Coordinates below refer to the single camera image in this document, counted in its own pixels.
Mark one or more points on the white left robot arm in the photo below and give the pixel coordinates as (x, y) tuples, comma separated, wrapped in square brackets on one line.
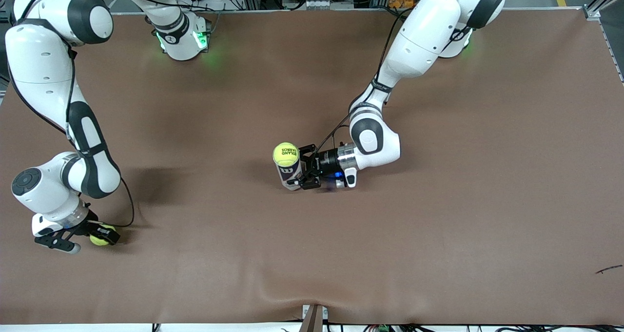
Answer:
[(419, 34)]

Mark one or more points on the small dark twig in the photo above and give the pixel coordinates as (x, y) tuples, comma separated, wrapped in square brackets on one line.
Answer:
[(609, 269)]

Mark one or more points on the yellow tennis ball black print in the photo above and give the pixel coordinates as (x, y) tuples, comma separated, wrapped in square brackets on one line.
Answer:
[(285, 154)]

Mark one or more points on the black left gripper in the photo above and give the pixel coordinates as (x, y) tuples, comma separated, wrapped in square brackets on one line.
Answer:
[(327, 161)]

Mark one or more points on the clear Wilson tennis ball can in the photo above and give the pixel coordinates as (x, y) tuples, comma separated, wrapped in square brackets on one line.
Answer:
[(291, 178)]

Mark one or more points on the brown table mat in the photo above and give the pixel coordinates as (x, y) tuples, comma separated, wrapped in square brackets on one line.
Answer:
[(312, 254)]

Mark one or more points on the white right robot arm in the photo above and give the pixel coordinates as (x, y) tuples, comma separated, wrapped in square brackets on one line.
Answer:
[(44, 73)]

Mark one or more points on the metal table edge bracket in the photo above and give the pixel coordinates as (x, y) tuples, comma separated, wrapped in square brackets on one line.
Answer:
[(314, 318)]

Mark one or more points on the green terminal connector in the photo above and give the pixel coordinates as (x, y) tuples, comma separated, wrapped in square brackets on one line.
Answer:
[(383, 328)]

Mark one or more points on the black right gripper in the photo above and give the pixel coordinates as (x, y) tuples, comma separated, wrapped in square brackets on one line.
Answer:
[(90, 223)]

